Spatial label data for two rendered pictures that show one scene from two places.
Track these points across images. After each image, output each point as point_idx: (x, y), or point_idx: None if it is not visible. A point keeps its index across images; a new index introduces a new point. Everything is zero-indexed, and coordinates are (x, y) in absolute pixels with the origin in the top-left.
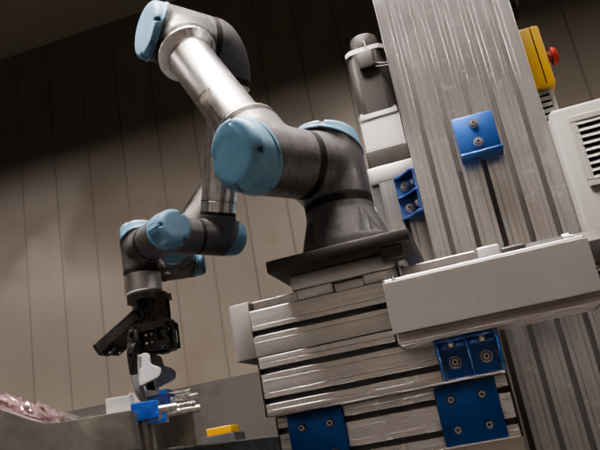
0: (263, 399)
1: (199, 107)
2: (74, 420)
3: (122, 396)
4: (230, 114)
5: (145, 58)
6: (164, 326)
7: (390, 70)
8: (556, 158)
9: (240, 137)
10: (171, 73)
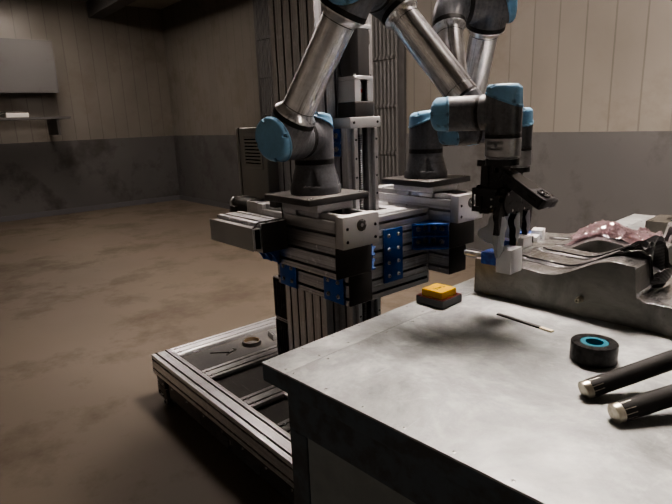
0: (473, 234)
1: (487, 82)
2: (558, 233)
3: (536, 227)
4: None
5: (511, 20)
6: None
7: (372, 67)
8: None
9: None
10: (495, 37)
